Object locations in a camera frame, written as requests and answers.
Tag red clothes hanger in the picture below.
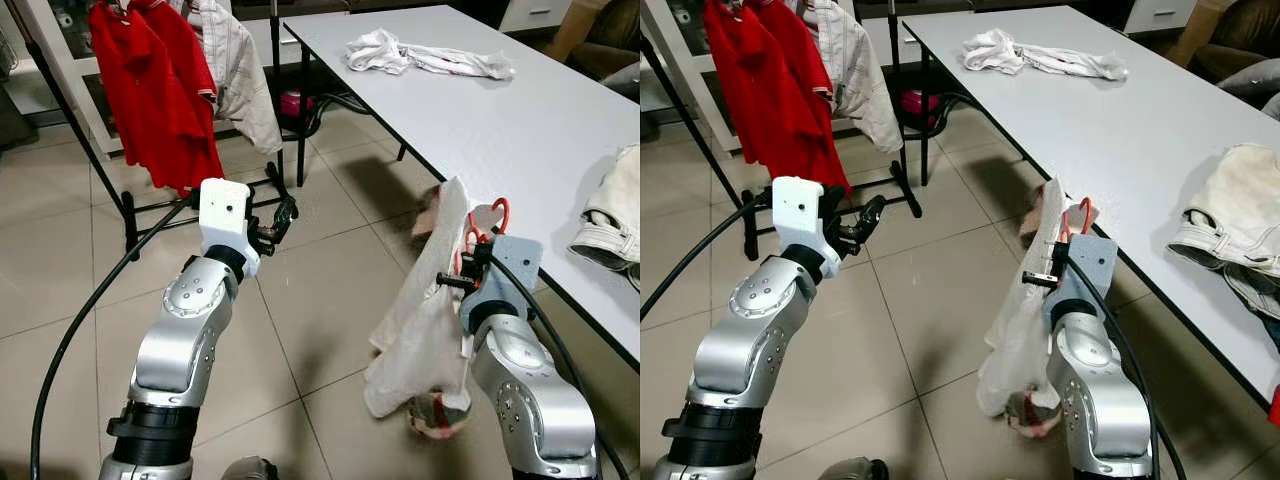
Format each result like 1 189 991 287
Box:
454 196 512 277
1049 196 1097 272

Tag white printed T-shirt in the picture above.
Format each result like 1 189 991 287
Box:
344 27 517 82
961 27 1130 82

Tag black clothes rack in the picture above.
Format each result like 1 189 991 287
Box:
19 0 312 262
640 0 927 262

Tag beige checked shirt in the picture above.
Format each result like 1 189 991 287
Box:
799 0 905 154
184 0 285 157

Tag red polo shirt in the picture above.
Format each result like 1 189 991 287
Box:
87 0 227 197
699 0 852 197

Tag cream fleece garment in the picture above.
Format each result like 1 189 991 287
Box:
584 144 641 237
1194 142 1280 252

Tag white display cabinet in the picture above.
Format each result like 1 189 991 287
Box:
640 0 742 154
0 0 132 157

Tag tan wooden panel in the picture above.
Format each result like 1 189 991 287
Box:
547 0 612 62
1164 0 1237 67

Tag white drawer cabinet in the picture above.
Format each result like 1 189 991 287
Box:
1124 0 1197 34
499 0 572 34

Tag brown armchair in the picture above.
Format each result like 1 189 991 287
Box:
569 0 641 82
1194 0 1280 82

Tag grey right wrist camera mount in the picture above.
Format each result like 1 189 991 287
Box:
1054 234 1120 322
479 234 544 312

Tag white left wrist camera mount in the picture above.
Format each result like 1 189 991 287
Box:
771 175 842 282
197 177 264 280

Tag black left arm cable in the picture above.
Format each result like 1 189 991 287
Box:
27 194 202 480
640 189 777 322

